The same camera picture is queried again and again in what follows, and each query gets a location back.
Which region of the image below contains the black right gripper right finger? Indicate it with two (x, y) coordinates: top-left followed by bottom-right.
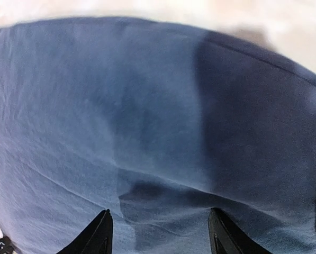
(208, 208), (271, 254)

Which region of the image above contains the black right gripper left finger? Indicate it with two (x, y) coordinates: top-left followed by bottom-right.
(58, 209), (113, 254)

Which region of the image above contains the navy blue garment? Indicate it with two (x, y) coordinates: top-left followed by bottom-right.
(0, 17), (316, 253)

